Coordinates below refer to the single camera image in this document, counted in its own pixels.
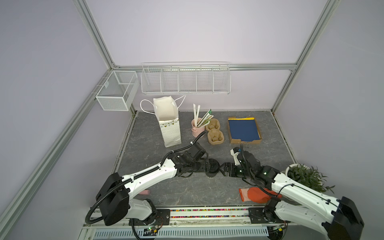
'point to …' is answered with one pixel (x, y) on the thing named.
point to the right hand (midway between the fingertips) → (224, 169)
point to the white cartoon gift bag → (167, 113)
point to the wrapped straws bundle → (204, 120)
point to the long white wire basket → (175, 77)
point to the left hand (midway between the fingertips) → (205, 169)
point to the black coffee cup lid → (214, 166)
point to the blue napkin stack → (244, 129)
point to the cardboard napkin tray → (239, 141)
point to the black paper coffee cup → (210, 174)
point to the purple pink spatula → (144, 192)
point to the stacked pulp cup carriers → (215, 136)
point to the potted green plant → (308, 176)
